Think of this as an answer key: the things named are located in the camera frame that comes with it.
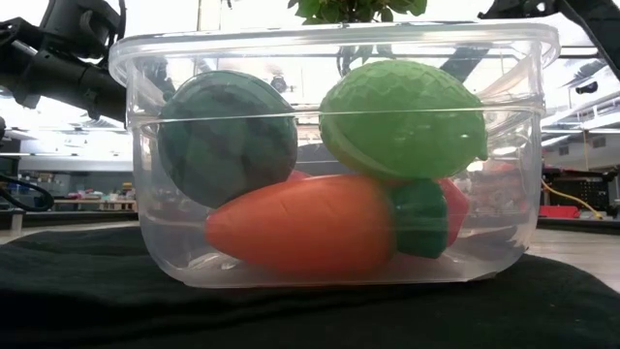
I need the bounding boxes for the green plant in black pot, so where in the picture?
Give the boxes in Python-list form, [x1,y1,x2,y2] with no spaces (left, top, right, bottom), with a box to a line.
[287,0,429,78]

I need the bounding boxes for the red box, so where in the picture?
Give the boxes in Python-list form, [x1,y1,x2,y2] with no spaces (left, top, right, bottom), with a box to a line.
[538,205,581,220]

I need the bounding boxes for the dark green toy watermelon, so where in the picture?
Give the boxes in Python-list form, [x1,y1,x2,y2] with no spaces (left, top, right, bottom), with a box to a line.
[156,69,299,210]

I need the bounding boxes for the black cloth mat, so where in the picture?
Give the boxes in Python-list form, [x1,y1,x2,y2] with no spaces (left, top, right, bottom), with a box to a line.
[0,224,620,349]

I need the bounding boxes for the orange toy carrot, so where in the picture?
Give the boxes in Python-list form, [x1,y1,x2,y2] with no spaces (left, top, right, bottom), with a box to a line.
[204,173,450,278]

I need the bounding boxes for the yellow cable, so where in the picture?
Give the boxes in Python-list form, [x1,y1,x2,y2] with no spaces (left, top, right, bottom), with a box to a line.
[541,177,605,220]

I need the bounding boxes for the clear plastic tupperware container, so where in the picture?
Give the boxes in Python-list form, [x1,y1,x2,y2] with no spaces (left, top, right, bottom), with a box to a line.
[108,20,563,290]

